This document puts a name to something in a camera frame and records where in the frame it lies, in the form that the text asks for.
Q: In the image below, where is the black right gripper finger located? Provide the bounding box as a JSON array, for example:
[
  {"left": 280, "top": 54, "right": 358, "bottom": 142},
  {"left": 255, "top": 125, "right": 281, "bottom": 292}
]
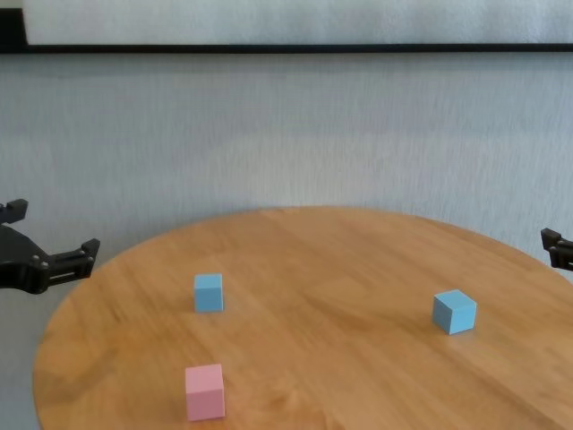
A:
[{"left": 540, "top": 227, "right": 573, "bottom": 272}]

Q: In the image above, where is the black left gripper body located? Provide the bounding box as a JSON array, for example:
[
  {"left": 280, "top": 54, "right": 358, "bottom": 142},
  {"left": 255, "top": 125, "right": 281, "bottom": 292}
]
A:
[{"left": 0, "top": 221, "right": 48, "bottom": 296}]

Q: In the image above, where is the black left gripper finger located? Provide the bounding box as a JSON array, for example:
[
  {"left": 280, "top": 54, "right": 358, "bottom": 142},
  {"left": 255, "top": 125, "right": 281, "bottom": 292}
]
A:
[
  {"left": 0, "top": 198, "right": 30, "bottom": 226},
  {"left": 27, "top": 237, "right": 102, "bottom": 296}
]

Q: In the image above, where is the blue cube block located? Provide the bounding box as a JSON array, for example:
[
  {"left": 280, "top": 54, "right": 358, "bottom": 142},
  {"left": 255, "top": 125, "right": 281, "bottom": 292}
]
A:
[
  {"left": 432, "top": 288, "right": 478, "bottom": 335},
  {"left": 192, "top": 272, "right": 224, "bottom": 314}
]

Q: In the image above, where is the pink cube block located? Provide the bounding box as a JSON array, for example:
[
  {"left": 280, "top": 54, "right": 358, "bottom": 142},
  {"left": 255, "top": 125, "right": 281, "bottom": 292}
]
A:
[{"left": 184, "top": 363, "right": 226, "bottom": 423}]

